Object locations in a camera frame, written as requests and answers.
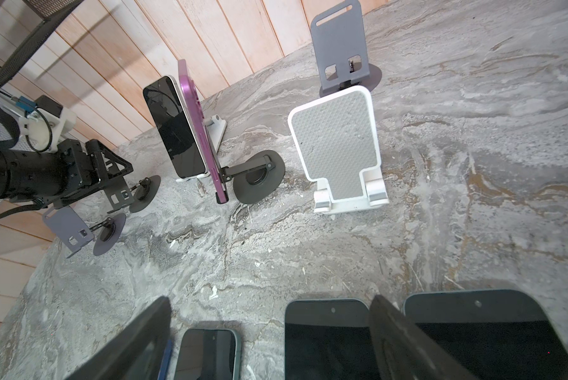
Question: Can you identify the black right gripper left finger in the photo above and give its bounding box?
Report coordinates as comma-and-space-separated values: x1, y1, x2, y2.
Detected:
68, 296, 172, 379

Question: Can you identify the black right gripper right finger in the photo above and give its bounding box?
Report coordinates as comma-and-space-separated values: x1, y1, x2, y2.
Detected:
369, 294, 475, 379

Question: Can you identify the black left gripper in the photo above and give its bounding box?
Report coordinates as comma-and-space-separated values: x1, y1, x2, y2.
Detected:
54, 139, 134, 214

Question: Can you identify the green-edged phone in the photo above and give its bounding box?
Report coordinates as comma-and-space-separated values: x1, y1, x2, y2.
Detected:
174, 328, 241, 380

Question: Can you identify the black phone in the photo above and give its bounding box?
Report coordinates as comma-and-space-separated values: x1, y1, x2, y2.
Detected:
403, 289, 568, 379

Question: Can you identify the pink-edged phone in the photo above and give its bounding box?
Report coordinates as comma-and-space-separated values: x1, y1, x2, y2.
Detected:
177, 60, 229, 204

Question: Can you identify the blue-edged phone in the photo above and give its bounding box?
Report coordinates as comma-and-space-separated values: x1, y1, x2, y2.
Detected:
157, 338, 173, 380

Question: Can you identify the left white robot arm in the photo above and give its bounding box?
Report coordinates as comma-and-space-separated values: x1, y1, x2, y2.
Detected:
0, 107, 134, 219

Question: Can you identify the dark round stand front left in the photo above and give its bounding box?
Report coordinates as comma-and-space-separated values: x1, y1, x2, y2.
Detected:
42, 206, 127, 258

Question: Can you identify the white-edged phone on stand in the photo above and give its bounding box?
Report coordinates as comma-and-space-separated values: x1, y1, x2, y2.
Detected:
142, 76, 206, 179

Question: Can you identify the white folding phone stand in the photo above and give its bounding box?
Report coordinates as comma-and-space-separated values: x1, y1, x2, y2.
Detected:
175, 113, 228, 184

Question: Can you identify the dark round stand pink phone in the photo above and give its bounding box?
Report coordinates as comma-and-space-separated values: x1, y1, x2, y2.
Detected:
221, 150, 286, 204

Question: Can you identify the grey round phone stand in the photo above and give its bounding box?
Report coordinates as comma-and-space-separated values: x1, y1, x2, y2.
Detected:
310, 1, 382, 98

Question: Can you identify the black wire mesh basket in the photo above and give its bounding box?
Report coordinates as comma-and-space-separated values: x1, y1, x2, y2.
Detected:
0, 1, 81, 86

